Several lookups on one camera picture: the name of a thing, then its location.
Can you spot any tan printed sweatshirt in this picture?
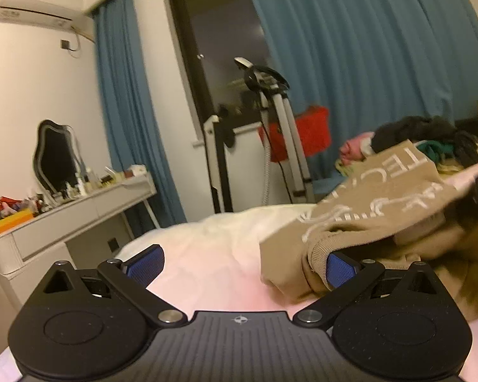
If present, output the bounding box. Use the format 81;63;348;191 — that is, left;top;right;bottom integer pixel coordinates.
260;141;478;321

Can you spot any black clothes pile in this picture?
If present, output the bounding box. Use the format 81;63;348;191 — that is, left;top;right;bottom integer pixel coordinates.
371;116;478;166

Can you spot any pink blue white duvet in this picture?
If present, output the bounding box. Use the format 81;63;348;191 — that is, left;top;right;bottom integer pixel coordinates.
117;204;316;316

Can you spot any pink garment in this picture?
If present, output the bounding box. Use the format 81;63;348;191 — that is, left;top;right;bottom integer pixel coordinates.
339;132;375;166

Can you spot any white dressing table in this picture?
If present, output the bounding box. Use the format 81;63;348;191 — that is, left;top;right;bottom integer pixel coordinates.
0;174;156;310

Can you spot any black framed wavy mirror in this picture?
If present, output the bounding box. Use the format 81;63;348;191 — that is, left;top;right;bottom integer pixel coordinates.
33;119;84;198

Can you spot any red fuzzy cloth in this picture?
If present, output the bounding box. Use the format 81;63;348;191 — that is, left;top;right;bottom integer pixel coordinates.
268;105;331;163

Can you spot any green garment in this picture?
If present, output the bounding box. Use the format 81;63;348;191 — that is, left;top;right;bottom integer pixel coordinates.
416;141;454;164

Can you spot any white folded treadmill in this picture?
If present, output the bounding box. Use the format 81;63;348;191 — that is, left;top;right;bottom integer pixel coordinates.
203;115;234;214

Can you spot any orange box on table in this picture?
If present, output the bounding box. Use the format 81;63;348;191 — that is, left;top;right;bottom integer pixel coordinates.
0;209;34;234

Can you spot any garment steamer on stand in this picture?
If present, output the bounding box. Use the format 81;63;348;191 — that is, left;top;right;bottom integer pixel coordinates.
234;57;315;203

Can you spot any left blue curtain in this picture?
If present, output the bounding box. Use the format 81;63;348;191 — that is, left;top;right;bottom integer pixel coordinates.
93;0;186;227

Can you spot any blue curtain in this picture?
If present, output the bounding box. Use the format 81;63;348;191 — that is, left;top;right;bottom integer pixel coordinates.
93;0;186;227
252;0;478;180

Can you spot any right blue curtain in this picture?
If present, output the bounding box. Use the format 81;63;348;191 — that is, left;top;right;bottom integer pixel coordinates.
252;0;478;180

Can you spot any dark window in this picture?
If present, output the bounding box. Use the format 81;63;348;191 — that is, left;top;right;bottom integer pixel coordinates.
169;0;270;126

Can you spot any white air conditioner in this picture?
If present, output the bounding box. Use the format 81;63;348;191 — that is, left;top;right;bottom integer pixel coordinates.
0;0;91;32

